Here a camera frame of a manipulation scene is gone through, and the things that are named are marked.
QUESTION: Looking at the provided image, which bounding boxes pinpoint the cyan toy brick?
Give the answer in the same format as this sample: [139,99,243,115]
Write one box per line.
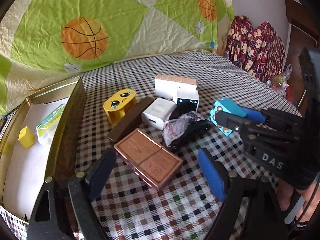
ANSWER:
[209,98,247,137]

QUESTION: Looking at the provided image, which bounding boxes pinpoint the brown makeup palette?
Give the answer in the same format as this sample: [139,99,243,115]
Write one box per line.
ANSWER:
[114,128,183,190]

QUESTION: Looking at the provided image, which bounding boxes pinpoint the green card pack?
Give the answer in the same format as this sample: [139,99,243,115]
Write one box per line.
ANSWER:
[36,103,66,146]

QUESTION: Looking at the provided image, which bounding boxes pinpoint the yellow cube block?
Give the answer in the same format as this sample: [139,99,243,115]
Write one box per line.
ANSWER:
[18,126,35,149]

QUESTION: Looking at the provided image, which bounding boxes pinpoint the dark brown wooden bar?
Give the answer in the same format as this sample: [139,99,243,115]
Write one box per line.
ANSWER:
[107,96,154,146]

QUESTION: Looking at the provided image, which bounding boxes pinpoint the person right hand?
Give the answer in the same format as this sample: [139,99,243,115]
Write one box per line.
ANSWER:
[277,179,319,228]

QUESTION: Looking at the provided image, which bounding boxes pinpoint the plastic bag with toy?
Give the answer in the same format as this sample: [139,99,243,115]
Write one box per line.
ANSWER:
[266,64,292,98]

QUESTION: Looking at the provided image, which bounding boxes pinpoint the white box star pattern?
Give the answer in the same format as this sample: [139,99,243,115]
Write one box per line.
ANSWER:
[172,89,200,111]

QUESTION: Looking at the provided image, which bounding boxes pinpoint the red patterned cloth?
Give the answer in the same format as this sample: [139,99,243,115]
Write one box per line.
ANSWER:
[225,15,285,82]

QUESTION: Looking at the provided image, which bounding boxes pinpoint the white box cork top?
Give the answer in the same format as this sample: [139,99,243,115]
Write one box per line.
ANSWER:
[155,75,197,99]

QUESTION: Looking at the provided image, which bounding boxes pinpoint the white charger cube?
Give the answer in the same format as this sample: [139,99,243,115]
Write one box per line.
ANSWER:
[141,98,176,131]

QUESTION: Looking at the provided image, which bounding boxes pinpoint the checkered tablecloth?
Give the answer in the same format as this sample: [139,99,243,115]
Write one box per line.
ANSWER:
[0,51,303,240]

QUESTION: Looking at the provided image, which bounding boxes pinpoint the gold metal tin box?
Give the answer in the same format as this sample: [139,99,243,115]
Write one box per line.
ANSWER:
[1,76,87,221]

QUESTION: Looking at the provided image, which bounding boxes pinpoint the brown wooden door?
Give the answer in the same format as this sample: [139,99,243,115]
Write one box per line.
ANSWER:
[285,0,319,115]

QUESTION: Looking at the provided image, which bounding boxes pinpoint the yellow crying face block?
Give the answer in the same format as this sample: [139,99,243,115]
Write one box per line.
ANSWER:
[103,89,136,126]

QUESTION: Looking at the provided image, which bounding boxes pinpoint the black phone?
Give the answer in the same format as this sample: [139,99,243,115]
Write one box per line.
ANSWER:
[0,116,7,134]

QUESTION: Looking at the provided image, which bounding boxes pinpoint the basketball pattern bed sheet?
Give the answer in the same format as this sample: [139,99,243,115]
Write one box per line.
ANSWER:
[1,0,234,114]

